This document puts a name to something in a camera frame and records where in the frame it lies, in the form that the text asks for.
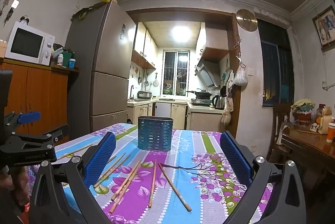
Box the kitchen window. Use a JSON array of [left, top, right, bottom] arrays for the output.
[[162, 50, 190, 96]]

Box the range hood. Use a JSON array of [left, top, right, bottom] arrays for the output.
[[195, 60, 220, 90]]

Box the dark wooden side table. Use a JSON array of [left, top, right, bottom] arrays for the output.
[[281, 125, 334, 174]]

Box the white medicine bottle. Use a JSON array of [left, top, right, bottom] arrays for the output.
[[57, 54, 64, 66]]

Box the blue lid jar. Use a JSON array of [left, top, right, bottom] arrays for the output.
[[68, 58, 76, 69]]

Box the steel electric kettle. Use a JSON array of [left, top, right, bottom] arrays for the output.
[[212, 95, 225, 110]]

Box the covered pot on table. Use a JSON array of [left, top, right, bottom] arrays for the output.
[[291, 98, 315, 124]]

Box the framed wall picture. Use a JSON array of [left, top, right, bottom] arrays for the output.
[[312, 5, 335, 52]]

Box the wooden chopstick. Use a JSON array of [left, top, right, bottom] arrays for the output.
[[148, 159, 157, 208], [57, 143, 93, 160], [93, 154, 131, 188], [158, 163, 192, 212], [111, 160, 141, 201], [100, 153, 125, 179], [109, 165, 140, 213]]

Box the green cup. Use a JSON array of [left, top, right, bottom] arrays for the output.
[[62, 52, 72, 67]]

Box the white plastic bag hanging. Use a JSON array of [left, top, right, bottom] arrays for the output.
[[233, 63, 248, 87]]

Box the blue perforated utensil holder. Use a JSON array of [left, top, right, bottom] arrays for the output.
[[137, 116, 173, 151]]

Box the dark curtained window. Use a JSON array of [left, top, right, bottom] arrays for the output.
[[257, 19, 294, 107]]

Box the black wok pan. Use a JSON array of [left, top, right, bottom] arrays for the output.
[[186, 89, 212, 100]]

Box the grey refrigerator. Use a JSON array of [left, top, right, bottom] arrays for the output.
[[65, 1, 136, 139]]

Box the silver toaster oven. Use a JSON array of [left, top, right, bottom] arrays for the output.
[[137, 91, 152, 100]]

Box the white microwave oven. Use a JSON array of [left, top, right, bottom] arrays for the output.
[[5, 21, 55, 66]]

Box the wooden chair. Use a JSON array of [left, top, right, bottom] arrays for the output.
[[266, 103, 291, 161]]

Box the orange wooden cabinet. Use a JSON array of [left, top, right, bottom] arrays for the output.
[[1, 58, 80, 135]]

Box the gold round wall clock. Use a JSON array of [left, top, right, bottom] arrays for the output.
[[236, 9, 258, 32]]

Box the floral striped tablecloth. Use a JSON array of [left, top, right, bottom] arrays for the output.
[[56, 123, 246, 223]]

